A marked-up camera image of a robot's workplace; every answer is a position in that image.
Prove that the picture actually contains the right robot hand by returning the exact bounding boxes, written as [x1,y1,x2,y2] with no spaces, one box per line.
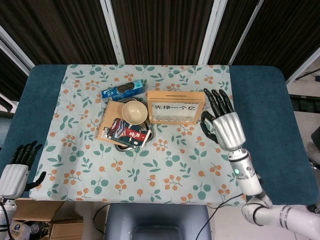
[200,87,247,152]

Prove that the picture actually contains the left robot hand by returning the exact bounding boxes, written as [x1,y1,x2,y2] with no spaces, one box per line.
[0,140,47,199]

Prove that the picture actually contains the open cardboard box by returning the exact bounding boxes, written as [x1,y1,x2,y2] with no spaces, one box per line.
[13,198,65,223]

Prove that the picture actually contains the closed cardboard box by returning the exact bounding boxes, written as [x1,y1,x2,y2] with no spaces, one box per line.
[49,217,85,240]

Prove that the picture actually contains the dark trousered leg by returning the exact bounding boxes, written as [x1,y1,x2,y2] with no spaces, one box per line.
[310,126,320,144]

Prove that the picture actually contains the floral printed tablecloth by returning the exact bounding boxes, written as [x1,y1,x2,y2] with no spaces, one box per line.
[29,63,248,208]

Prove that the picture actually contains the beige bowl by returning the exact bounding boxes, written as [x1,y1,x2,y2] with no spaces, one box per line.
[121,100,148,125]

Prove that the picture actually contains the red blue snack packet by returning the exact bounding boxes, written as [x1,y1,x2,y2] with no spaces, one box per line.
[103,117,153,148]

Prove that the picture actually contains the metal tray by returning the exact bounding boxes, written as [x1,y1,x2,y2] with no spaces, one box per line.
[114,96,157,153]

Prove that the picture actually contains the dark slatted partition panel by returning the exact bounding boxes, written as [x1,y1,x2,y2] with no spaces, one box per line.
[229,0,320,83]
[111,0,216,65]
[0,0,126,70]
[199,0,266,66]

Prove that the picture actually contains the grey blue robot torso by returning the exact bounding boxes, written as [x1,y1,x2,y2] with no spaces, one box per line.
[103,202,213,240]

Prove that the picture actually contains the blue cookie box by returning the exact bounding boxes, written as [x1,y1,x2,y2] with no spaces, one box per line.
[101,79,148,103]

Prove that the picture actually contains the kraft spiral notebook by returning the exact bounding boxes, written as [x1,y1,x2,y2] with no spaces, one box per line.
[95,100,136,146]

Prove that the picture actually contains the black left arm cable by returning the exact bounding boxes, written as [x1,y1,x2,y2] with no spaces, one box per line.
[0,197,11,232]

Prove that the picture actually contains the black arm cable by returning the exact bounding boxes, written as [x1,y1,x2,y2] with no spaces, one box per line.
[0,197,11,232]
[195,192,245,240]

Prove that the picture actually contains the wooden coin box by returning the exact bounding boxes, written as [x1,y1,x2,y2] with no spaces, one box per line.
[146,90,206,125]

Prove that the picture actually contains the thin black floor cable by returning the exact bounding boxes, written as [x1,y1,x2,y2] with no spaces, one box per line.
[92,203,111,234]

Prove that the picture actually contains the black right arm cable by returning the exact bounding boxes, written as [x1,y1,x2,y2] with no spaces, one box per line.
[195,192,245,240]

